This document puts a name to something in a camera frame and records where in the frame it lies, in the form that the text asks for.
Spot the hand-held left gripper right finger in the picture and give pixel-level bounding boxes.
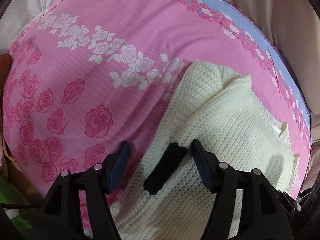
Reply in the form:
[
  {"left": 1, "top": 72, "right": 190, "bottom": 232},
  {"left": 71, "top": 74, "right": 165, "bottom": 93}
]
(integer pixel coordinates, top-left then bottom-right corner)
[{"left": 191, "top": 138, "right": 293, "bottom": 240}]

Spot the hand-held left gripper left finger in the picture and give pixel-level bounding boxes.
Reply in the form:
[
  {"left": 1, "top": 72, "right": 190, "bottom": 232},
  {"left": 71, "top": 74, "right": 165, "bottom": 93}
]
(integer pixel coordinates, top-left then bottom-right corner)
[{"left": 27, "top": 141, "right": 131, "bottom": 240}]

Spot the white red black knit sweater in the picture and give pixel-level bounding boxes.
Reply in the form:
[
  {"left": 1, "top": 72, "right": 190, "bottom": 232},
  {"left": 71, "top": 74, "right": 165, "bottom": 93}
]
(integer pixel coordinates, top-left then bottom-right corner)
[{"left": 110, "top": 61, "right": 302, "bottom": 240}]

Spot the green cloth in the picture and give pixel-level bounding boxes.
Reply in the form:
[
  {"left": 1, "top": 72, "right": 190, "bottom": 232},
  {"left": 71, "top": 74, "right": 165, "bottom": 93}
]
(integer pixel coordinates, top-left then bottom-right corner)
[{"left": 0, "top": 176, "right": 29, "bottom": 240}]

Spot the pink floral bed sheet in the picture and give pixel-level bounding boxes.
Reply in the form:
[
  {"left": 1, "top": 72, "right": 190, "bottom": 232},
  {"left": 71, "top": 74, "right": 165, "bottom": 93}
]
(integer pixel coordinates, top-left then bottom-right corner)
[{"left": 2, "top": 0, "right": 313, "bottom": 230}]

